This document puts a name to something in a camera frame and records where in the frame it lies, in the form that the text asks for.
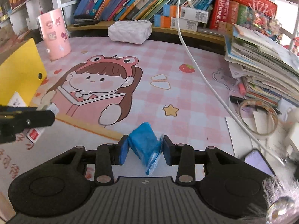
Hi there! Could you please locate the white staples box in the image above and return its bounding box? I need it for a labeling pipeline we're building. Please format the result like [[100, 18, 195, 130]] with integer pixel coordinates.
[[26, 103, 59, 143]]

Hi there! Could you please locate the blue plastic bag bundle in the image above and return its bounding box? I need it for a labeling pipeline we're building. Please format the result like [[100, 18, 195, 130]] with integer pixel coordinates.
[[128, 122, 164, 175]]

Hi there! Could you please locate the yellow cardboard box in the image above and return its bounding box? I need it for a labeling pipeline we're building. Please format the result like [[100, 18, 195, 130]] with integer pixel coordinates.
[[1, 38, 47, 105]]

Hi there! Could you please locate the smartphone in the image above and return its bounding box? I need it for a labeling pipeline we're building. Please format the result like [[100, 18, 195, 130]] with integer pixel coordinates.
[[242, 149, 275, 177]]

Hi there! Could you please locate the pink cylindrical pen holder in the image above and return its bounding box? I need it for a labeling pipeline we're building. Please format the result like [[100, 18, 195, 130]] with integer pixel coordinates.
[[37, 8, 71, 61]]

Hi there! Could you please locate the stack of papers and magazines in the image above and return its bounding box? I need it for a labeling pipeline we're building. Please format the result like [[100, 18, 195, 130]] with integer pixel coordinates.
[[224, 24, 298, 107]]

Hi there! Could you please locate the white quilted pearl purse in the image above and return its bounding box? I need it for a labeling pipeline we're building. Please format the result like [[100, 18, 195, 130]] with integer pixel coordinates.
[[107, 20, 152, 45]]

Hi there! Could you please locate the orange blue white box lower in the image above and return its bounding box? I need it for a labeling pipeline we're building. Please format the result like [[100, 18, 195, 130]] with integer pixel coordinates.
[[154, 14, 198, 32]]

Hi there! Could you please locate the orange blue white box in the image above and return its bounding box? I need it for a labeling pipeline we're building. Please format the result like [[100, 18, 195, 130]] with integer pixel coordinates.
[[154, 14, 198, 32], [163, 5, 209, 24]]

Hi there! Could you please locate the orange blue white box upper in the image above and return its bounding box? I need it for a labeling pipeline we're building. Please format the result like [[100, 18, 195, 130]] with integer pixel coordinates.
[[163, 5, 209, 24]]

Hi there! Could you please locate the clear tape ring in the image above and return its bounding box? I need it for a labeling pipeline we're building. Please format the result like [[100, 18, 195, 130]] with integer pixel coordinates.
[[238, 98, 279, 136]]

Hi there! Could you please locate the white bookshelf frame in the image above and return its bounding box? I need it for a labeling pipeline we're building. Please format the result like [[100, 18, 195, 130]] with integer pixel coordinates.
[[48, 0, 299, 52]]

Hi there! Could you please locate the white charging cable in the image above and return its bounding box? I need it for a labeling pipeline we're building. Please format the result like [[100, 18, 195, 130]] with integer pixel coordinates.
[[175, 0, 286, 164]]

